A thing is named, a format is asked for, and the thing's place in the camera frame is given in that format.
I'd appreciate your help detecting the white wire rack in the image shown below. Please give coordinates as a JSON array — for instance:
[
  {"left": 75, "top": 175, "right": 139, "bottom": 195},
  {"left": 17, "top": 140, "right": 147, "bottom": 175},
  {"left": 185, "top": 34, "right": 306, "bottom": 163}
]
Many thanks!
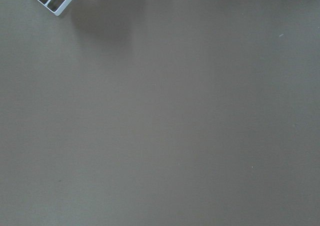
[{"left": 20, "top": 0, "right": 85, "bottom": 17}]

